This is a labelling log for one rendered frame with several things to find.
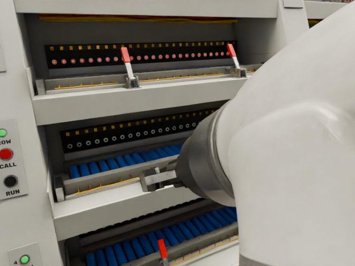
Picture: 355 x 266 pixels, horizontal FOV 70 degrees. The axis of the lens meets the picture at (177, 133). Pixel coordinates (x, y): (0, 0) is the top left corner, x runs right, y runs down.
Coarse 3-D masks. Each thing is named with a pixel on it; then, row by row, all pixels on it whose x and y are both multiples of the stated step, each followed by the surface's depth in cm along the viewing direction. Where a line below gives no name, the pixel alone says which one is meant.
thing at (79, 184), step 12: (120, 168) 53; (132, 168) 53; (144, 168) 54; (72, 180) 49; (84, 180) 49; (96, 180) 50; (108, 180) 51; (120, 180) 53; (72, 192) 49; (84, 192) 48
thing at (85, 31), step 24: (48, 24) 63; (72, 24) 65; (96, 24) 67; (120, 24) 70; (144, 24) 73; (168, 24) 76; (192, 24) 79; (216, 24) 82; (312, 24) 101; (48, 72) 62; (96, 120) 65; (120, 120) 67; (48, 144) 60; (72, 240) 60
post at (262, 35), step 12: (288, 12) 68; (300, 12) 69; (240, 24) 81; (252, 24) 77; (264, 24) 72; (276, 24) 68; (288, 24) 67; (300, 24) 69; (240, 36) 82; (252, 36) 77; (264, 36) 73; (276, 36) 69; (288, 36) 67; (240, 48) 83; (252, 48) 78; (264, 48) 74; (276, 48) 70; (240, 60) 84
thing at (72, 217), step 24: (120, 144) 63; (144, 144) 66; (48, 168) 49; (48, 192) 40; (120, 192) 49; (144, 192) 48; (168, 192) 50; (192, 192) 53; (72, 216) 43; (96, 216) 45; (120, 216) 47
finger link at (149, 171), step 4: (148, 168) 29; (152, 168) 28; (144, 172) 28; (148, 172) 28; (152, 172) 28; (140, 176) 36; (144, 176) 28; (144, 180) 33; (144, 184) 33; (152, 184) 28; (156, 184) 28; (144, 188) 34; (148, 188) 28; (152, 188) 28; (156, 188) 28; (152, 192) 28
